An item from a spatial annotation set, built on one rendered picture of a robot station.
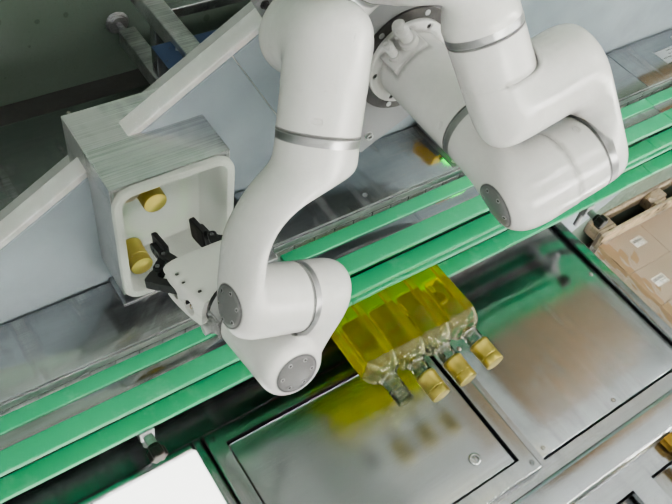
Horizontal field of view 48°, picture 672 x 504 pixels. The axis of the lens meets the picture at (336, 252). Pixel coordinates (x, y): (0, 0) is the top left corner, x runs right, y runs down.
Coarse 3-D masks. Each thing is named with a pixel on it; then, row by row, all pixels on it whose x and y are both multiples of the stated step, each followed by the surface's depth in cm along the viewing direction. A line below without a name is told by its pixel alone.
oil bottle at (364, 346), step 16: (352, 320) 123; (368, 320) 123; (336, 336) 124; (352, 336) 121; (368, 336) 121; (352, 352) 121; (368, 352) 119; (384, 352) 120; (368, 368) 118; (384, 368) 118
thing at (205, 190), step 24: (192, 168) 97; (216, 168) 104; (120, 192) 93; (168, 192) 108; (192, 192) 111; (216, 192) 107; (120, 216) 95; (144, 216) 109; (168, 216) 112; (192, 216) 115; (216, 216) 111; (120, 240) 99; (144, 240) 113; (168, 240) 115; (192, 240) 116; (120, 264) 103; (144, 288) 110
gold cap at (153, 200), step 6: (144, 192) 101; (150, 192) 101; (156, 192) 101; (162, 192) 102; (138, 198) 102; (144, 198) 101; (150, 198) 100; (156, 198) 101; (162, 198) 102; (144, 204) 101; (150, 204) 101; (156, 204) 102; (162, 204) 103; (150, 210) 102; (156, 210) 103
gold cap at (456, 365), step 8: (448, 360) 123; (456, 360) 122; (464, 360) 123; (448, 368) 123; (456, 368) 122; (464, 368) 121; (472, 368) 122; (456, 376) 122; (464, 376) 121; (472, 376) 122; (464, 384) 123
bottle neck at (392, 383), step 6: (384, 378) 119; (390, 378) 118; (396, 378) 118; (384, 384) 119; (390, 384) 118; (396, 384) 118; (402, 384) 118; (390, 390) 118; (396, 390) 117; (402, 390) 117; (408, 390) 118; (396, 396) 117; (402, 396) 117; (408, 396) 117; (396, 402) 118; (402, 402) 118; (408, 402) 119
